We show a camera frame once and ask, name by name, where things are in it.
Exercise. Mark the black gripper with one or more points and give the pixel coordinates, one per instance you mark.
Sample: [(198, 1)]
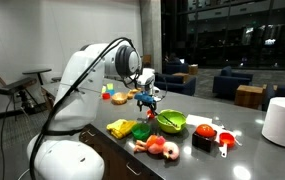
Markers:
[(147, 104)]

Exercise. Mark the small orange measuring cup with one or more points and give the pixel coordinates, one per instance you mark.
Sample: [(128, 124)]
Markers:
[(150, 115)]

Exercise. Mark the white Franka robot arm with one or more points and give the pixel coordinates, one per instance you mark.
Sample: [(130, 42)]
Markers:
[(78, 100)]

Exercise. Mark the small green bowl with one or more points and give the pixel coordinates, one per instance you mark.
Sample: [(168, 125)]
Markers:
[(141, 131)]

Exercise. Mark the lime green bowl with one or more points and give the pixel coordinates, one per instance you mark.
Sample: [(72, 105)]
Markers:
[(172, 121)]

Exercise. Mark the small red cup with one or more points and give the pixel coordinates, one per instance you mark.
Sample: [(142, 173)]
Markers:
[(106, 96)]

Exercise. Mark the wooden toy figure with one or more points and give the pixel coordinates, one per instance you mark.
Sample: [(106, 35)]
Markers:
[(132, 93)]

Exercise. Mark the pink flamingo plush toy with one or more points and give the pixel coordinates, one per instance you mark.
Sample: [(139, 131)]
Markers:
[(157, 147)]

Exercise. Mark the yellow and blue cups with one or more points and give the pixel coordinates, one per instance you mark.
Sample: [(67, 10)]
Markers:
[(110, 87)]

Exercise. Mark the dark wood counter cabinet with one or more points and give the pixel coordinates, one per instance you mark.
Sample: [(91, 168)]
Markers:
[(115, 156)]

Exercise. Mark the wooden box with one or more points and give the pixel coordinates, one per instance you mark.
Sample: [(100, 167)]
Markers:
[(193, 69)]

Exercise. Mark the black box with orange dome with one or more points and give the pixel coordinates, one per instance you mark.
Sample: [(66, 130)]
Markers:
[(204, 135)]

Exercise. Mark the blue armchair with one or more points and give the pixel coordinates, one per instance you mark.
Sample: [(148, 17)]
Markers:
[(230, 85)]

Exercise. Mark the wooden side table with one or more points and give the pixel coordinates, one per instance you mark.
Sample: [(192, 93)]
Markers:
[(248, 96)]

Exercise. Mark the round black table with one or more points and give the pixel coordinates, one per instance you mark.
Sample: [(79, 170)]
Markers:
[(37, 71)]

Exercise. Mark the white paper towel roll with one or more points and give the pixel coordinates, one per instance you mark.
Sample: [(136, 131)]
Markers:
[(282, 123)]

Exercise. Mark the dark armchair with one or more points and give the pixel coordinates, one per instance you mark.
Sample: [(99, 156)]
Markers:
[(282, 90)]

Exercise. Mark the black camera on tripod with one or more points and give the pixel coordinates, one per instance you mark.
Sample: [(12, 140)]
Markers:
[(17, 86)]

